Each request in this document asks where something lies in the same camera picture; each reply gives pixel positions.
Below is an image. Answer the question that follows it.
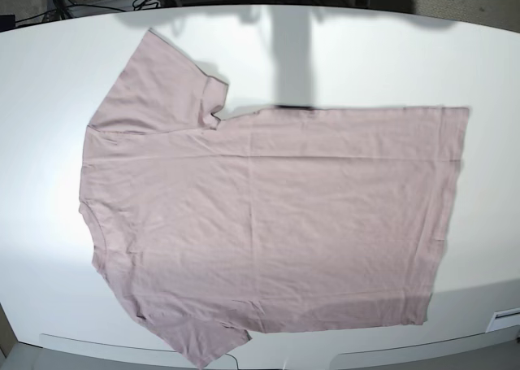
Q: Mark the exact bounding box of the pink T-shirt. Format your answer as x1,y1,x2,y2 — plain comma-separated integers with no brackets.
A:
79,32,470,368

